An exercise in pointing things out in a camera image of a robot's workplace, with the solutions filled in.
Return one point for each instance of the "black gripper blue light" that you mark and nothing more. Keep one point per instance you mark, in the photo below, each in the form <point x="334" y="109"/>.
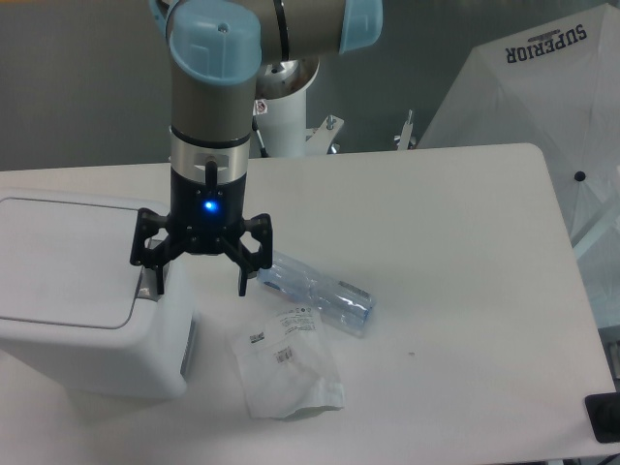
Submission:
<point x="203" y="221"/>

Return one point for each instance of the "white push-lid trash can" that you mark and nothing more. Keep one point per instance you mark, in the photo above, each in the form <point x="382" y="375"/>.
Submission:
<point x="74" y="308"/>

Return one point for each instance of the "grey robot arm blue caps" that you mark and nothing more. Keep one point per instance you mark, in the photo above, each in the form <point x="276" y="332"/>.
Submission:
<point x="217" y="49"/>

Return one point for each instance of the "crumpled clear plastic bag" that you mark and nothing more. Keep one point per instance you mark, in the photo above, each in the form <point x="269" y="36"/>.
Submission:
<point x="286" y="366"/>

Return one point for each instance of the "clear plastic water bottle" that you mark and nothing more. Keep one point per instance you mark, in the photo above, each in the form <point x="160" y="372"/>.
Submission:
<point x="341" y="304"/>

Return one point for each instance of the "white umbrella with SUPERIOR print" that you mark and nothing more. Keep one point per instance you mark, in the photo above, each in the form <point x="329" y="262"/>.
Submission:
<point x="555" y="86"/>

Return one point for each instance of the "black device at table corner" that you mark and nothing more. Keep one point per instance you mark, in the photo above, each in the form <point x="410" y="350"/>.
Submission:
<point x="603" y="412"/>

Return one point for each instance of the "white metal base frame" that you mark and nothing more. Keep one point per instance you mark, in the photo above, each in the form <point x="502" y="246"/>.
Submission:
<point x="321" y="140"/>

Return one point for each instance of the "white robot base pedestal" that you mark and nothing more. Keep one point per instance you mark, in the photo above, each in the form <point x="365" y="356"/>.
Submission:
<point x="280" y="107"/>

